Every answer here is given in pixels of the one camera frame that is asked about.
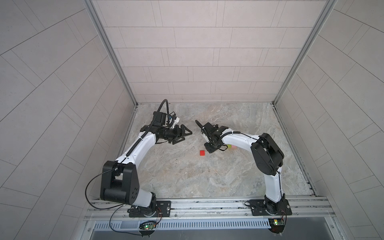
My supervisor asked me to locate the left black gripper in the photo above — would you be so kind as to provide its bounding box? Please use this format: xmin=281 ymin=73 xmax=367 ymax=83
xmin=158 ymin=124 xmax=191 ymax=144

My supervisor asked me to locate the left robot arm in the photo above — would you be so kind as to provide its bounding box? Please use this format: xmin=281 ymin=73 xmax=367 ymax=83
xmin=100 ymin=125 xmax=193 ymax=217

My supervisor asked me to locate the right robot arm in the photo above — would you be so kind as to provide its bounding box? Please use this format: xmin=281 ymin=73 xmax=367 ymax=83
xmin=195 ymin=120 xmax=292 ymax=217

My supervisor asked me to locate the left circuit board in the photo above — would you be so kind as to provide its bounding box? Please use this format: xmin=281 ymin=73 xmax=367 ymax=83
xmin=139 ymin=221 xmax=157 ymax=231

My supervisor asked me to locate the circuit board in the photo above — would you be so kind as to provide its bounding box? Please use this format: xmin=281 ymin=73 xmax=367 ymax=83
xmin=139 ymin=221 xmax=157 ymax=231
xmin=268 ymin=218 xmax=286 ymax=229

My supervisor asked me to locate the right circuit board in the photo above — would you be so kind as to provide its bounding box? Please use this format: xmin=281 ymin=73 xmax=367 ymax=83
xmin=268 ymin=218 xmax=286 ymax=229

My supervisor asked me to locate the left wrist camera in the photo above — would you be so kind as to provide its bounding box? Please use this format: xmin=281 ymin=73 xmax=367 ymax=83
xmin=153 ymin=112 xmax=180 ymax=129

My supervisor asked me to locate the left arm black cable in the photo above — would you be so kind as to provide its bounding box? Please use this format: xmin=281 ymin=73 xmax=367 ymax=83
xmin=84 ymin=98 xmax=169 ymax=237

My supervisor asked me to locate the aluminium mounting rail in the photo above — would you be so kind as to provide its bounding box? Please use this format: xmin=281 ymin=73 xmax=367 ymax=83
xmin=83 ymin=196 xmax=336 ymax=221

